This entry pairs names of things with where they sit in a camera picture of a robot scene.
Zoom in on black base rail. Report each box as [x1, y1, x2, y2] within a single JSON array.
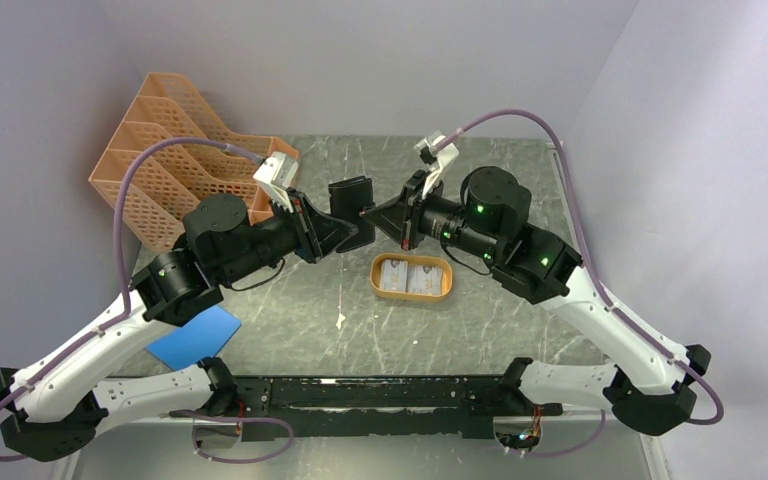
[[224, 374, 538, 444]]

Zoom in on orange oval tray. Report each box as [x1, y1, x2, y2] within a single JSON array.
[[369, 253, 453, 302]]

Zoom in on blue folder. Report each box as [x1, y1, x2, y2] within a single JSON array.
[[145, 306, 241, 370]]

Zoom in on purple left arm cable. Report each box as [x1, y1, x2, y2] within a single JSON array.
[[0, 137, 295, 465]]

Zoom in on black leather card holder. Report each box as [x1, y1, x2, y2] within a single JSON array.
[[328, 176, 375, 253]]

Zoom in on credit card in tray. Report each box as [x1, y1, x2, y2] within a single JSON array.
[[407, 264, 443, 296]]

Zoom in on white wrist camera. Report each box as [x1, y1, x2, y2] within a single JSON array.
[[253, 151, 298, 211], [414, 131, 459, 200]]

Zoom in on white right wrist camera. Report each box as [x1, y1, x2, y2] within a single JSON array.
[[414, 131, 459, 200]]

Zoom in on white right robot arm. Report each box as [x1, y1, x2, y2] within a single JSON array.
[[360, 167, 711, 436]]

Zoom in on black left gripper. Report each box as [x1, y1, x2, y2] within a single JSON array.
[[219, 187, 360, 285]]

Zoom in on orange mesh file organizer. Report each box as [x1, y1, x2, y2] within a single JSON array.
[[89, 72, 299, 252]]

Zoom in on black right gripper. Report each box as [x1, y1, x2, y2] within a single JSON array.
[[362, 170, 499, 262]]

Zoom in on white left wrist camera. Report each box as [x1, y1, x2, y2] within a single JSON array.
[[253, 151, 298, 211]]

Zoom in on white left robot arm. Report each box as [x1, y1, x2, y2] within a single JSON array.
[[0, 189, 361, 462]]

